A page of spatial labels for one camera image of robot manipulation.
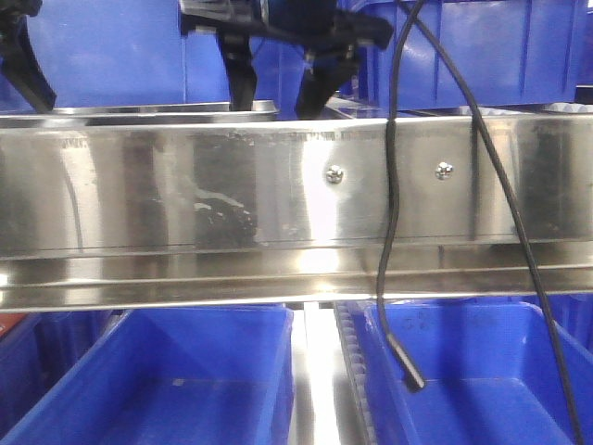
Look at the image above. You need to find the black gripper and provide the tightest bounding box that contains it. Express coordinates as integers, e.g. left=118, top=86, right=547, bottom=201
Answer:
left=179, top=0, right=394, bottom=119

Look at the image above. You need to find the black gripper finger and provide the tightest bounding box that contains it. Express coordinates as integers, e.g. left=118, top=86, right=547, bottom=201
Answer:
left=1, top=0, right=57, bottom=112

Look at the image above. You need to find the silver metal tray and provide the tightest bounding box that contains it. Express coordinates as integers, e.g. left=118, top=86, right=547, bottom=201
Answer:
left=1, top=100, right=279, bottom=129

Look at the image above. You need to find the upper left blue bin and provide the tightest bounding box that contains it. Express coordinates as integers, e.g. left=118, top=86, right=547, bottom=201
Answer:
left=0, top=0, right=325, bottom=117

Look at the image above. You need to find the blue bin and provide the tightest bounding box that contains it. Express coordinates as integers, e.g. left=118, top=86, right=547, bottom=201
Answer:
left=1, top=311, right=113, bottom=436
left=4, top=306, right=294, bottom=444
left=351, top=0, right=593, bottom=112
left=345, top=301, right=574, bottom=444
left=0, top=0, right=325, bottom=117

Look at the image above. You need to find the upper right blue bin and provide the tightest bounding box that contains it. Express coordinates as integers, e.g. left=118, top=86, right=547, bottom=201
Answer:
left=351, top=0, right=593, bottom=112

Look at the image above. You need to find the far left lower blue bin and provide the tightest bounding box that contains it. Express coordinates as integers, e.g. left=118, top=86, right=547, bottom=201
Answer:
left=1, top=311, right=113, bottom=436

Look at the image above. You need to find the steel roller track divider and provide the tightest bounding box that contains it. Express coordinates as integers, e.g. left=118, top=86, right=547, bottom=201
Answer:
left=288, top=302, right=368, bottom=444

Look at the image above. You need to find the lower right blue bin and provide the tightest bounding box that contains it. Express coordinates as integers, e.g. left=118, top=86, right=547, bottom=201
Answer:
left=345, top=301, right=574, bottom=444

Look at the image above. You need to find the left rail screw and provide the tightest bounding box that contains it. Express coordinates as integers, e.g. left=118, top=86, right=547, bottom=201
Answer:
left=325, top=165, right=345, bottom=184

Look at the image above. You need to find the rail screw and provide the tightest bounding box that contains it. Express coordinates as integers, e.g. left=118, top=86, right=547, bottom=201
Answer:
left=325, top=165, right=345, bottom=184
left=435, top=161, right=455, bottom=181

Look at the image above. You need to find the stainless steel shelf rail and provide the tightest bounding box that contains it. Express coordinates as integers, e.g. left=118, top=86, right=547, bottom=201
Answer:
left=0, top=113, right=593, bottom=312

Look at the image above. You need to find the right rail screw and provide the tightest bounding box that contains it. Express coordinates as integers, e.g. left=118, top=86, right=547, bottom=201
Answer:
left=435, top=161, right=455, bottom=181

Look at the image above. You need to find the thin black cable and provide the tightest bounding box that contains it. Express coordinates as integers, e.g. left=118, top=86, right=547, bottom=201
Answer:
left=393, top=0, right=586, bottom=445

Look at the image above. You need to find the black cable with plug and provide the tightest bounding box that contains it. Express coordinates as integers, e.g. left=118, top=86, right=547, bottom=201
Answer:
left=375, top=0, right=426, bottom=393

